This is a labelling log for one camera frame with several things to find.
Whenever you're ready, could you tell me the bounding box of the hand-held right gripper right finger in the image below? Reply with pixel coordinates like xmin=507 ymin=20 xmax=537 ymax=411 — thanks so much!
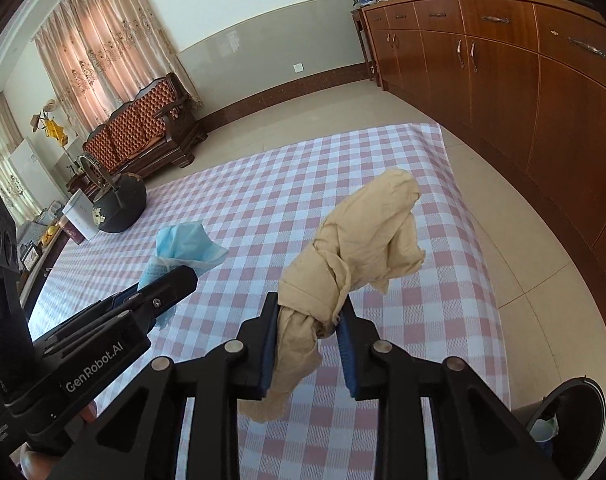
xmin=335 ymin=296 xmax=566 ymax=480

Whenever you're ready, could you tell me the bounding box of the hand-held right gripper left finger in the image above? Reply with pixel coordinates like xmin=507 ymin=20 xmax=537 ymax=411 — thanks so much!
xmin=48 ymin=292 xmax=281 ymax=480

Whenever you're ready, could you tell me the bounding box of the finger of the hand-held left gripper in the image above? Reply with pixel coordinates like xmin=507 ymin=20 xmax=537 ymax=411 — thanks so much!
xmin=43 ymin=285 xmax=144 ymax=346
xmin=100 ymin=266 xmax=199 ymax=333

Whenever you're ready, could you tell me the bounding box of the light blue face mask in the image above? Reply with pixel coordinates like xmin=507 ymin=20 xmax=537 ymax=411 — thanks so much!
xmin=137 ymin=221 xmax=229 ymax=331

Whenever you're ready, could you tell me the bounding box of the beige knotted cloth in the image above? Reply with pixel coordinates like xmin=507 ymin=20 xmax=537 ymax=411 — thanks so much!
xmin=238 ymin=169 xmax=426 ymax=423

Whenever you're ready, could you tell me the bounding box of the black plastic bucket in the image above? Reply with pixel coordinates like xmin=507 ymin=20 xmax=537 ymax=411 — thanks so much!
xmin=513 ymin=374 xmax=606 ymax=480

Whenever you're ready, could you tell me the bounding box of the maroon tea tin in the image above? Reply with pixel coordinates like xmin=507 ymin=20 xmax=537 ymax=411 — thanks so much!
xmin=63 ymin=220 xmax=86 ymax=246

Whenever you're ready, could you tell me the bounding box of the black cast iron teapot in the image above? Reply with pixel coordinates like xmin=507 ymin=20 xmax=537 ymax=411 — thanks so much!
xmin=77 ymin=154 xmax=148 ymax=234

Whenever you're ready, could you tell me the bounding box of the white tea tin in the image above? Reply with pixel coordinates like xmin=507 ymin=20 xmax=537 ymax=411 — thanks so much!
xmin=62 ymin=195 xmax=100 ymax=241

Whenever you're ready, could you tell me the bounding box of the pink checkered tablecloth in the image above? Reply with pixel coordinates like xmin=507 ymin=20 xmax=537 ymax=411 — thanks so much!
xmin=20 ymin=121 xmax=513 ymax=480

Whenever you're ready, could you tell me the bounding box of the white refrigerator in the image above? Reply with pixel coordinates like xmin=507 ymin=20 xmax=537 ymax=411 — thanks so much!
xmin=8 ymin=137 xmax=66 ymax=211

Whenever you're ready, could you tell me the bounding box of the carved wooden sofa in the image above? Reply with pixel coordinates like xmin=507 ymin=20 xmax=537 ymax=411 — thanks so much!
xmin=65 ymin=72 xmax=208 ymax=196

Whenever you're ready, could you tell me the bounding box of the coat rack with hat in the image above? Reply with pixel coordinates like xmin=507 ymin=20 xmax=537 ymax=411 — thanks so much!
xmin=30 ymin=99 xmax=81 ymax=171

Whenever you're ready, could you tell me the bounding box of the embroidered beige curtain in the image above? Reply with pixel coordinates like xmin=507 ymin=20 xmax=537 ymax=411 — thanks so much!
xmin=33 ymin=0 xmax=204 ymax=133

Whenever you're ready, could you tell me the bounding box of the small wooden side table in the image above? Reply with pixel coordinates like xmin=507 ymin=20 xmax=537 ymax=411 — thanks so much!
xmin=350 ymin=6 xmax=384 ymax=88

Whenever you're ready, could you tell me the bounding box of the long wooden cabinet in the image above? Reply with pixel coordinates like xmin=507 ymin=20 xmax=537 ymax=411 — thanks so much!
xmin=359 ymin=0 xmax=606 ymax=361

